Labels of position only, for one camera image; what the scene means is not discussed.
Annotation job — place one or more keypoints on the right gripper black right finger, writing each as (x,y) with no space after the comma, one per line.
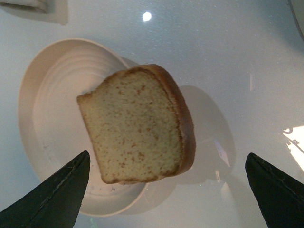
(280,197)

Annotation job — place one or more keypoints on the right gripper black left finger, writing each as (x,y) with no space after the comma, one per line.
(55,203)

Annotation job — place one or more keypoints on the slice of brown bread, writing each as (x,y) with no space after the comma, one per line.
(139,125)

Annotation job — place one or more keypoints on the beige ceramic plate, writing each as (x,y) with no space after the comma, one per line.
(50,123)

